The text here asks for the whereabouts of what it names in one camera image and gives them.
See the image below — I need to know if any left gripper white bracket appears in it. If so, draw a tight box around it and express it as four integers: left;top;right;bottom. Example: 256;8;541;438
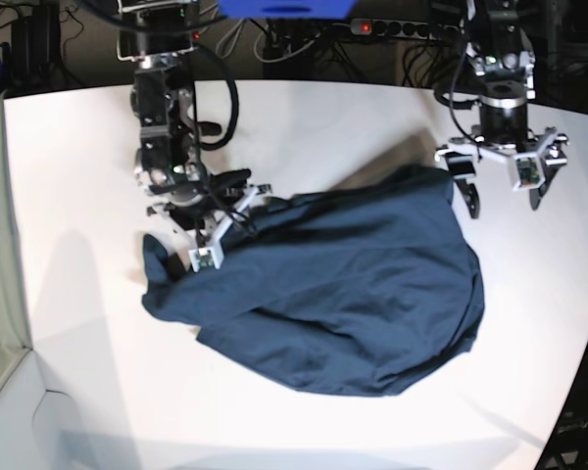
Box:
434;127;568;219

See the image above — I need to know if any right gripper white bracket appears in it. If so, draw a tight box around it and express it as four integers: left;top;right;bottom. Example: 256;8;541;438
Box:
147;183;271;272

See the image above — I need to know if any dark blue t-shirt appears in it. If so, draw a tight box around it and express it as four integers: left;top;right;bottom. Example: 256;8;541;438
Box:
142;165;485;397

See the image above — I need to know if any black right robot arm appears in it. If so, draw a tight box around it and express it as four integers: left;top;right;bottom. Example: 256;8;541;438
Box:
118;1;270;271

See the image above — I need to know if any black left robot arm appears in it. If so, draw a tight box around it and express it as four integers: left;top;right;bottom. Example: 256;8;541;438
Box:
434;1;568;219

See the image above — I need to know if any black power strip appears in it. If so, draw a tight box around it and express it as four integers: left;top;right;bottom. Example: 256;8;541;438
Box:
333;19;461;44

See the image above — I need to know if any blue plastic bin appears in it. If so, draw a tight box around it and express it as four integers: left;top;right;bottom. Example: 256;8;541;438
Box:
218;0;356;19

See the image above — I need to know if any black computer tower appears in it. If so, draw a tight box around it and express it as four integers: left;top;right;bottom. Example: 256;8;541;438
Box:
11;1;63;90

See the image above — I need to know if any white cable loop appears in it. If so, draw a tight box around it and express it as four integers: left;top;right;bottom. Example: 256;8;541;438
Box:
215;19;249;59

